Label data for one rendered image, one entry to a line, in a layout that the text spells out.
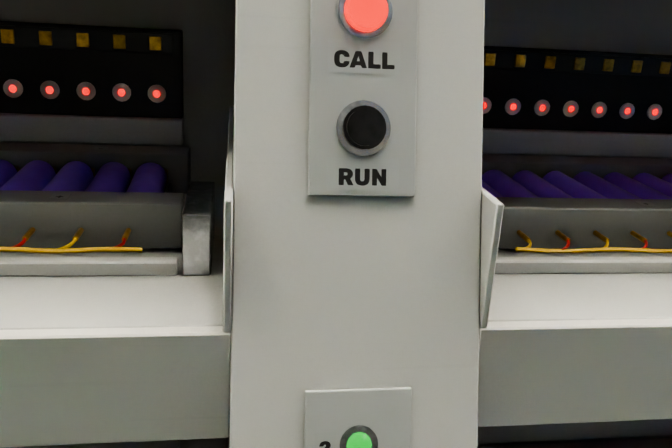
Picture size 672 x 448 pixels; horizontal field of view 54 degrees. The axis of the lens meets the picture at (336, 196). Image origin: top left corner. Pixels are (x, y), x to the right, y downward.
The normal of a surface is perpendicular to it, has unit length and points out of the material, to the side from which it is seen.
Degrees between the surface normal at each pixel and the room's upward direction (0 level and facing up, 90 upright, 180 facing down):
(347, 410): 90
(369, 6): 90
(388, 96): 90
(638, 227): 107
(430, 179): 90
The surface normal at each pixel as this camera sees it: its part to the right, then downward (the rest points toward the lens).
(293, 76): 0.15, 0.01
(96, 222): 0.15, 0.29
